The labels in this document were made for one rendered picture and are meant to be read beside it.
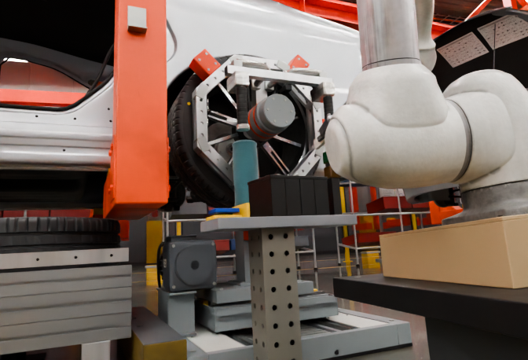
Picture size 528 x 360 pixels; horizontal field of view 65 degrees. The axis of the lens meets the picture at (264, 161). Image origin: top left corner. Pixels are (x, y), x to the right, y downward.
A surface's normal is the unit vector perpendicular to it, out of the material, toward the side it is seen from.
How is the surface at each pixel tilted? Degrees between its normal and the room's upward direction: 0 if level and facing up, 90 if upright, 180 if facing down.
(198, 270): 90
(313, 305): 90
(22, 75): 90
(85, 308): 90
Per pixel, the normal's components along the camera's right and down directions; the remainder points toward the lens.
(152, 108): 0.40, -0.20
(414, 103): 0.11, -0.06
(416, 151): 0.15, 0.19
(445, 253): -0.95, -0.01
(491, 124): 0.08, -0.29
